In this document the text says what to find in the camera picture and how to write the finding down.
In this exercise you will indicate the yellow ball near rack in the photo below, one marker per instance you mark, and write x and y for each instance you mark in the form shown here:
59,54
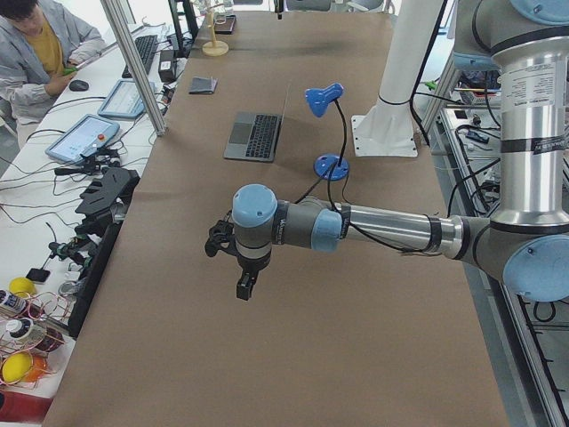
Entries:
22,285

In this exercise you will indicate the grey laptop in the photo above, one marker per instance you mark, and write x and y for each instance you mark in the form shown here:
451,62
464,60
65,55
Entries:
254,136

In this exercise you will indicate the yellow ball in wire basket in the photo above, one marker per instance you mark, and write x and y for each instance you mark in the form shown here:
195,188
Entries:
17,368

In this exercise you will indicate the black computer mouse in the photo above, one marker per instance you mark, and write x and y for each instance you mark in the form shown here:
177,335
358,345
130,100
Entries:
78,86

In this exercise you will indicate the black computer keyboard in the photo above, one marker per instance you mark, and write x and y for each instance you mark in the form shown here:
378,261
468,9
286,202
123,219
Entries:
146,48

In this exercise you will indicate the near teach pendant tablet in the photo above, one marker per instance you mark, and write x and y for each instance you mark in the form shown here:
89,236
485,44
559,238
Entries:
89,134

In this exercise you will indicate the black power adapter box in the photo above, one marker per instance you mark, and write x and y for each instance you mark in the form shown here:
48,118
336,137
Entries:
167,68

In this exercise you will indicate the small black square pad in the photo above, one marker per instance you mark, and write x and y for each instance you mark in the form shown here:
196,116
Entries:
38,275

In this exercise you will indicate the blue desk lamp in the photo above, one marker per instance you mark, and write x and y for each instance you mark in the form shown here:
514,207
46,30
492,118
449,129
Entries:
332,165

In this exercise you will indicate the black monitor stand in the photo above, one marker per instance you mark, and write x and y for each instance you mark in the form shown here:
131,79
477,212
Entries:
185,26

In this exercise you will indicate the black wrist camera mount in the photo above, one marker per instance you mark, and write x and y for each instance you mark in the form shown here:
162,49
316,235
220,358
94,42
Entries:
221,237

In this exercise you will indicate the dark brown tray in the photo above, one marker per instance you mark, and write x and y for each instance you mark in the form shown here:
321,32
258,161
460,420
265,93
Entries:
225,25

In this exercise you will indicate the grey folded cloth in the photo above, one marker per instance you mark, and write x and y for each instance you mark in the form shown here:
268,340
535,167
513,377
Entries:
203,85

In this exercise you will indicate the teach pendant tablet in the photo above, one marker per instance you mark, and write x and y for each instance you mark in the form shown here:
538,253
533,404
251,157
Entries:
89,134
123,102

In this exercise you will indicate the wooden stand with round base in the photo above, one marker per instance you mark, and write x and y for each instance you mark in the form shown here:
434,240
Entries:
214,11

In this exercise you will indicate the white label bottle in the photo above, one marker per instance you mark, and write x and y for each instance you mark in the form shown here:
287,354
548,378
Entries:
12,305

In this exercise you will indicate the seated person in grey jacket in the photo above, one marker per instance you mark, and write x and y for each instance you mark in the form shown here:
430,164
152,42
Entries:
42,43

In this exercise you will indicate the far teach pendant tablet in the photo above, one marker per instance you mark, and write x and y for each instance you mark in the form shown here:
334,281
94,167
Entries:
123,102

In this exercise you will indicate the black slotted tool rack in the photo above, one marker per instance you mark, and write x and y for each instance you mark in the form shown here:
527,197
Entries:
104,205

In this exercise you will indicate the aluminium frame post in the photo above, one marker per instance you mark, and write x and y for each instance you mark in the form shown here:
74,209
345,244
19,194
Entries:
117,20

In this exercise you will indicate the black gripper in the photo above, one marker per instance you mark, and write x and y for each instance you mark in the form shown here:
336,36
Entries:
249,266

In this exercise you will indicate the copper wire basket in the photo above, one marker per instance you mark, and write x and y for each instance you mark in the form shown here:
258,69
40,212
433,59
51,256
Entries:
49,343

